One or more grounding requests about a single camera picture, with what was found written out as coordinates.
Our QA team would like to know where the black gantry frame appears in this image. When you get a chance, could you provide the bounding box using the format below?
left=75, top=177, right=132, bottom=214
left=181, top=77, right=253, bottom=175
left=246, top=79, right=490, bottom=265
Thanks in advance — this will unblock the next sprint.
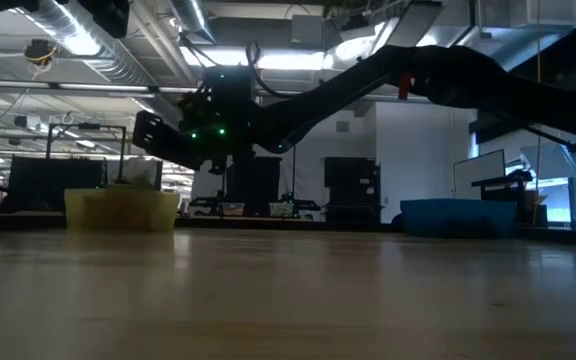
left=222, top=144, right=298, bottom=214
left=46, top=123, right=127, bottom=192

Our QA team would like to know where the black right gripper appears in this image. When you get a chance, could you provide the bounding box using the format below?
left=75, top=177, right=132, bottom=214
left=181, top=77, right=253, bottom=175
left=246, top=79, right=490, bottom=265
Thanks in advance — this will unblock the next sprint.
left=131, top=64, right=269, bottom=175

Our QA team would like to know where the black monitor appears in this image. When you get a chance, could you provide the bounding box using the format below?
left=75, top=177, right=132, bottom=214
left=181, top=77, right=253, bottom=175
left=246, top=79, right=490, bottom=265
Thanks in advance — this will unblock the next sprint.
left=8, top=155, right=108, bottom=211

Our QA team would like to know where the blue plastic bin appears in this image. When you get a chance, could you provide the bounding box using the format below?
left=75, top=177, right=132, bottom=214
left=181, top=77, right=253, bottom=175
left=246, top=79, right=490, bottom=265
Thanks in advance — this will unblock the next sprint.
left=400, top=198, right=518, bottom=239

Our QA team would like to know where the clear plastic bin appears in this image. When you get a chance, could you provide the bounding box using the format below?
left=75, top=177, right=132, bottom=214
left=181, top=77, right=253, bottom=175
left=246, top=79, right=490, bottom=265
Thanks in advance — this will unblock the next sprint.
left=219, top=201, right=244, bottom=218
left=268, top=201, right=295, bottom=219

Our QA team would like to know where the cluttered black desk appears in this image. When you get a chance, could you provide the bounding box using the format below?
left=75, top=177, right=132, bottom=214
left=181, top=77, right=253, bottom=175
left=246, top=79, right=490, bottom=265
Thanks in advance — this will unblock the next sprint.
left=471, top=169, right=549, bottom=225

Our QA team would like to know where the ceiling light panel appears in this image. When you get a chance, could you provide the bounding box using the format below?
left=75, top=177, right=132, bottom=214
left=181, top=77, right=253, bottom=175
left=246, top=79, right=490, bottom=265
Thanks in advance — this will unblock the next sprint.
left=180, top=47, right=327, bottom=71

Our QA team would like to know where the round black ceiling fixture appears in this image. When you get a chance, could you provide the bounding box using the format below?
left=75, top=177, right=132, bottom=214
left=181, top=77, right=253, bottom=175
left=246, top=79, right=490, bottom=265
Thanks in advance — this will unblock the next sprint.
left=23, top=38, right=59, bottom=67

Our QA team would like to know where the yellow plastic bin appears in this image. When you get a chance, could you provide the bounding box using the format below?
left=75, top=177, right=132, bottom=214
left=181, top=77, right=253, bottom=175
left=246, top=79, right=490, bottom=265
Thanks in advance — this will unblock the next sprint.
left=63, top=185, right=181, bottom=232

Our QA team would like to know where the whiteboard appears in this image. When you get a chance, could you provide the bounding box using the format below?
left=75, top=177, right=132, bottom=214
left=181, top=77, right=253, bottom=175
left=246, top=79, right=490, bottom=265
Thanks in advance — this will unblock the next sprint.
left=452, top=149, right=507, bottom=202

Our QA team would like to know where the silver round duct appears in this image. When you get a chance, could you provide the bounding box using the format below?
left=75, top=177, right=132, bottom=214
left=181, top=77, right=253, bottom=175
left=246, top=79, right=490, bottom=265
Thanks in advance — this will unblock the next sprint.
left=167, top=0, right=217, bottom=46

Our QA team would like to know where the white printed board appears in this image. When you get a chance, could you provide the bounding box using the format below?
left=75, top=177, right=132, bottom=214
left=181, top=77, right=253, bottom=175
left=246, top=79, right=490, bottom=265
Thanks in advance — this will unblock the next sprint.
left=106, top=158, right=163, bottom=193

